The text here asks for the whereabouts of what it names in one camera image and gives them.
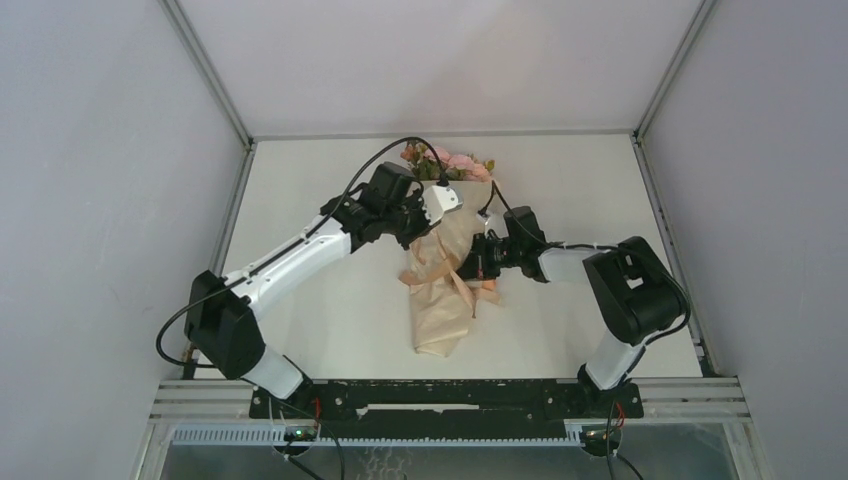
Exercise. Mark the white slotted cable duct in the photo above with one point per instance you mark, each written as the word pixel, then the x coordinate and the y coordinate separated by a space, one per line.
pixel 258 435

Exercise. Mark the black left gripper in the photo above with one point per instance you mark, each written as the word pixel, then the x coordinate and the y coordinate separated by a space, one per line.
pixel 413 200

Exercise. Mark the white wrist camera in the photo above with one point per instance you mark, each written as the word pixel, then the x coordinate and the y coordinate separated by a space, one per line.
pixel 440 200
pixel 494 222

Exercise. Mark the aluminium frame rail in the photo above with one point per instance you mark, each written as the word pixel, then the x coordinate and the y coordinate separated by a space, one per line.
pixel 652 400

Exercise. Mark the tan ribbon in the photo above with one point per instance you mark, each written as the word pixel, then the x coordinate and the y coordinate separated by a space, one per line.
pixel 447 270

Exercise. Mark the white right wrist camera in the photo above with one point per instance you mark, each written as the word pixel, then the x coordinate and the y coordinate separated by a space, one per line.
pixel 494 222

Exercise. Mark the black mounting base rail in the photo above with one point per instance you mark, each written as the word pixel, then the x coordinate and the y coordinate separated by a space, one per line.
pixel 476 407

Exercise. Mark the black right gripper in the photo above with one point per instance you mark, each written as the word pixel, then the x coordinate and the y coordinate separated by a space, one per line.
pixel 476 264

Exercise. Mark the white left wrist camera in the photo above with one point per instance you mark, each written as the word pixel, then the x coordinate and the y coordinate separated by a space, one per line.
pixel 440 200

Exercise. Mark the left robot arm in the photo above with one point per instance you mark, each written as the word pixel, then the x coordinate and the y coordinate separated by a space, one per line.
pixel 223 312

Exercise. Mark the pink fake rose stem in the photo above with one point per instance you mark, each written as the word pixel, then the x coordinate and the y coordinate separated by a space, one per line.
pixel 463 167

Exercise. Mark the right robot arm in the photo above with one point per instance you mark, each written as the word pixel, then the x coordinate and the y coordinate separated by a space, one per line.
pixel 639 301

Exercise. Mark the brown wrapping paper sheet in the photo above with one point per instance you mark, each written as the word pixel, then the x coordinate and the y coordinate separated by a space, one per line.
pixel 439 317

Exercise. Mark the pink fake rose sprig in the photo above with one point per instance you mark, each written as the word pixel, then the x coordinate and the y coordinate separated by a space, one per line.
pixel 419 161

